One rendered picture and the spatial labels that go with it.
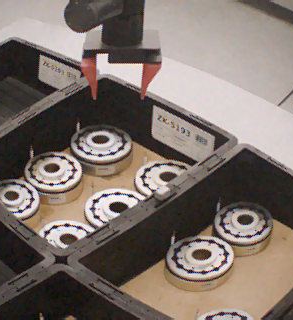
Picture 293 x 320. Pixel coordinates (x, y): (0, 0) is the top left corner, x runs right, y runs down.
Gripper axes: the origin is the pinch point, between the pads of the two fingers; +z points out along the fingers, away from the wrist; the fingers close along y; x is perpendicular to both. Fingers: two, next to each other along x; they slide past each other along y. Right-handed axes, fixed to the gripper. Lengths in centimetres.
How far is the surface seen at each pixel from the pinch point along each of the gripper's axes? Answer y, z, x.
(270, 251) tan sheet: 24.5, 23.5, -7.7
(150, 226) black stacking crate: 4.6, 15.7, -8.9
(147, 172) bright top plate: 5.2, 20.5, 9.6
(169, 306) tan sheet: 7.3, 23.3, -19.5
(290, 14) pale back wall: 103, 103, 270
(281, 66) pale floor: 81, 109, 210
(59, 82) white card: -10.4, 19.4, 35.9
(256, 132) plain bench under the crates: 31, 37, 46
